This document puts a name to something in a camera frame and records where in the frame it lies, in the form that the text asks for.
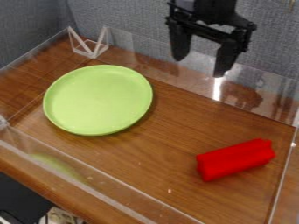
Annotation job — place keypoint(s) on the green round plate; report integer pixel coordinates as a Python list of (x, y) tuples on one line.
[(97, 100)]

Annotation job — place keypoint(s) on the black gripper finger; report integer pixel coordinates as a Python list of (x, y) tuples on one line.
[(180, 40), (229, 49)]

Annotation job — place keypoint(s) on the red long block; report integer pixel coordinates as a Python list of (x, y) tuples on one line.
[(221, 162)]

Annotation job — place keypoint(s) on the clear acrylic enclosure wall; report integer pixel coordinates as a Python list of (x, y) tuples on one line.
[(135, 177)]

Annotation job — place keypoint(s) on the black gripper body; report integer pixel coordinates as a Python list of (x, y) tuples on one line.
[(212, 20)]

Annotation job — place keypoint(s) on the black box under table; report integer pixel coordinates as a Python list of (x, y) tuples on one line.
[(20, 201)]

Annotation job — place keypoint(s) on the clear acrylic corner bracket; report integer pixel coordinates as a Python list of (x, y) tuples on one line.
[(87, 47)]

